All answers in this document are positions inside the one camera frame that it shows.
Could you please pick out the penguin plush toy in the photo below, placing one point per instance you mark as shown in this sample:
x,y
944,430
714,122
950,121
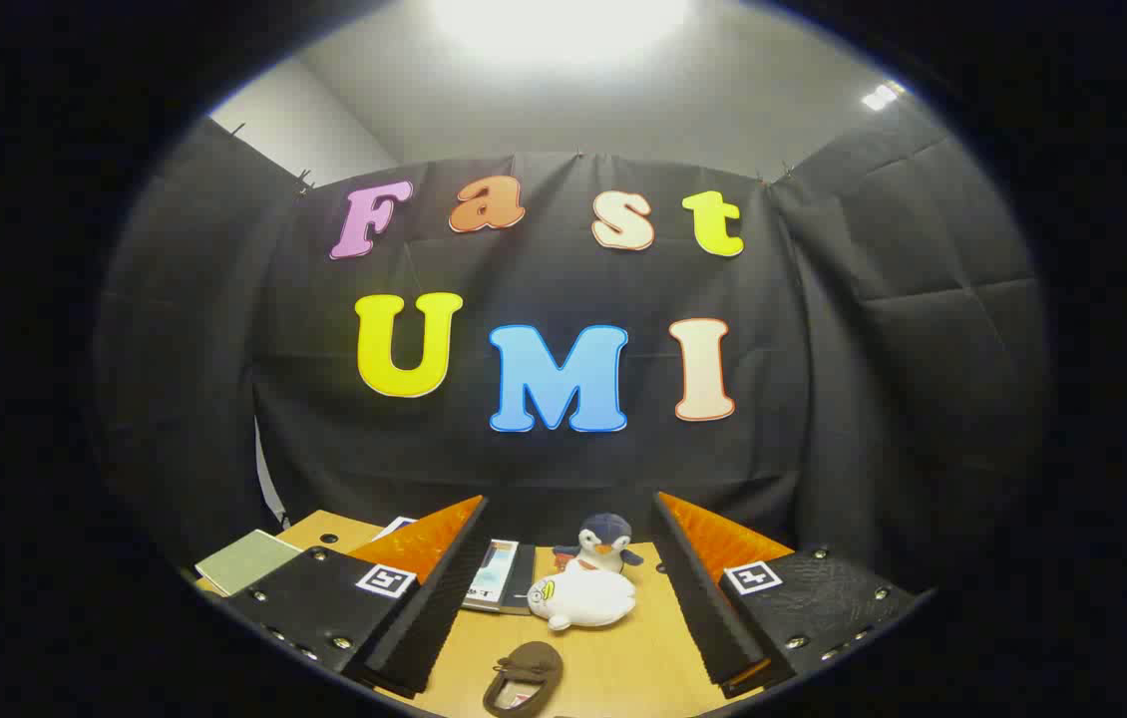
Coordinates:
x,y
605,538

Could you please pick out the small ceiling light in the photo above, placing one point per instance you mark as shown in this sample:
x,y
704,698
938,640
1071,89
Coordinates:
x,y
881,96

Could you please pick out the small blue cover book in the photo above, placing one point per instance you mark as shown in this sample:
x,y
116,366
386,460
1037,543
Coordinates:
x,y
396,526

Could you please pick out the brown fuzzy shoe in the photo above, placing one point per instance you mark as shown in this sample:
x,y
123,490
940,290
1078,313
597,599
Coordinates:
x,y
529,663

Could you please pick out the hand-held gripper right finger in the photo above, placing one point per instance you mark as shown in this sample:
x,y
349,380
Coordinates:
x,y
708,608

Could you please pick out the white seal plush toy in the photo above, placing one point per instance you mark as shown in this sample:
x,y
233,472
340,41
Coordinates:
x,y
588,596

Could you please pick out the black backdrop cloth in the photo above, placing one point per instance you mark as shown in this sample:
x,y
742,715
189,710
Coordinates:
x,y
823,399

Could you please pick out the black notebook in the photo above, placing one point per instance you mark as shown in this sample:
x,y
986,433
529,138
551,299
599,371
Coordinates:
x,y
525,578

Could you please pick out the cream fabric storage box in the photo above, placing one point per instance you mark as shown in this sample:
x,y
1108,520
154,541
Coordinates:
x,y
244,561

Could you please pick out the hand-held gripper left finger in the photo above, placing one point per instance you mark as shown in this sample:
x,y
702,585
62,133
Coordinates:
x,y
434,608

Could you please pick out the large ceiling light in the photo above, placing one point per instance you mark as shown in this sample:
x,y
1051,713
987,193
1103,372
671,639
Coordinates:
x,y
563,20

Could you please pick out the large white cover book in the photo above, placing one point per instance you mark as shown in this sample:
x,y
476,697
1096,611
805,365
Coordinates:
x,y
494,573

